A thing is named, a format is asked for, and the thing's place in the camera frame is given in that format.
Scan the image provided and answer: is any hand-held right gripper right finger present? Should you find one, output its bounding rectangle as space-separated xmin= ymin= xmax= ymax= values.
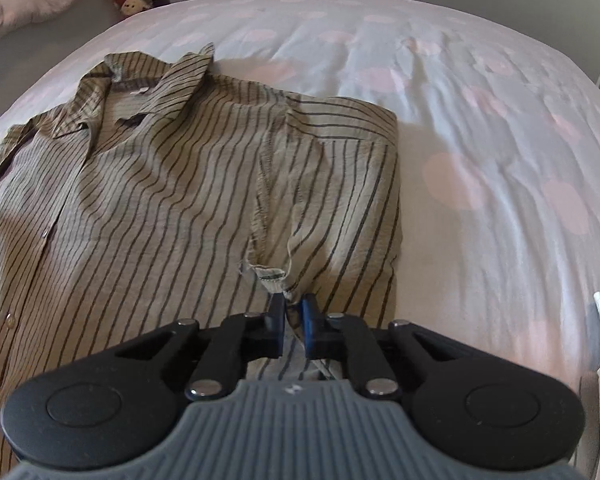
xmin=301 ymin=294 xmax=473 ymax=402

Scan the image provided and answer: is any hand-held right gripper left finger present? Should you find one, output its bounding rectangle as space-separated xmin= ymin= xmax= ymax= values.
xmin=115 ymin=292 xmax=287 ymax=402

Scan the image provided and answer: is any tan striped shirt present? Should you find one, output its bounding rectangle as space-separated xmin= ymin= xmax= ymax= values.
xmin=0 ymin=42 xmax=401 ymax=480

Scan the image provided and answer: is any pink polka dot bed sheet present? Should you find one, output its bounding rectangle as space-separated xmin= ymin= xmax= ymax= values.
xmin=0 ymin=0 xmax=600 ymax=396

